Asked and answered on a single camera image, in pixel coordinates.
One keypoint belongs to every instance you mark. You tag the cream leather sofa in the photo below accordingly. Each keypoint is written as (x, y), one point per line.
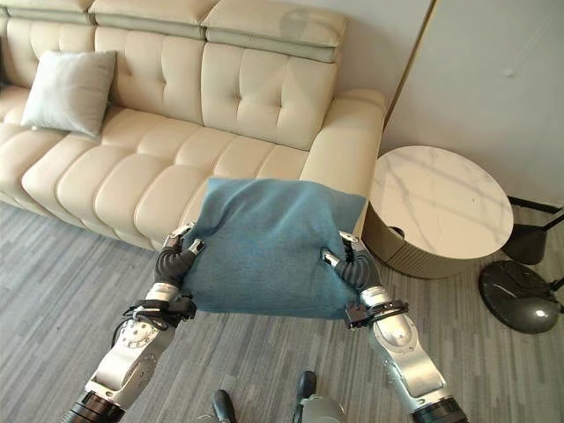
(185, 110)

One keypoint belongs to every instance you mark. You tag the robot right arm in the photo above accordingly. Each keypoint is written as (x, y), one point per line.
(403, 352)

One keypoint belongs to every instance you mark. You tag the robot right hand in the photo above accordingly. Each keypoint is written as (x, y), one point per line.
(359, 269)

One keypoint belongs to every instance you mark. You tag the grey cushion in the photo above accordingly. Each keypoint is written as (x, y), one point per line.
(68, 92)

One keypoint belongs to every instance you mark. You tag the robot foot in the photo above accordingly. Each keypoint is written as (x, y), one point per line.
(222, 406)
(306, 385)

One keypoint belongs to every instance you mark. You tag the gold wall trim strip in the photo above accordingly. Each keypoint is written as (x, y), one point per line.
(413, 50)

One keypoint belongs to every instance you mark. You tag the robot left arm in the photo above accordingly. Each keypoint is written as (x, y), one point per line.
(132, 348)

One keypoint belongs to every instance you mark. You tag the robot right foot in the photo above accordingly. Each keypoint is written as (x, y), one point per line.
(306, 385)

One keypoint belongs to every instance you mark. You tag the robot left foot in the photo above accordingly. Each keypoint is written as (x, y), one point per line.
(222, 406)

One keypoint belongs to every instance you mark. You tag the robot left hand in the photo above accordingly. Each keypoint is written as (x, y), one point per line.
(171, 263)

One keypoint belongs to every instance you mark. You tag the blue cushion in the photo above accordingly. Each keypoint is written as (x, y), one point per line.
(275, 247)

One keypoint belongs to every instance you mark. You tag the robot right leg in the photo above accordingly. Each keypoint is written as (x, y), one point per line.
(318, 410)

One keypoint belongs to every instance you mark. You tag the round marble side table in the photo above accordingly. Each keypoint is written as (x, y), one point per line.
(438, 207)

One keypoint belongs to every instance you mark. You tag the black floor lamp base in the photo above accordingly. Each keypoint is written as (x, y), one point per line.
(520, 293)

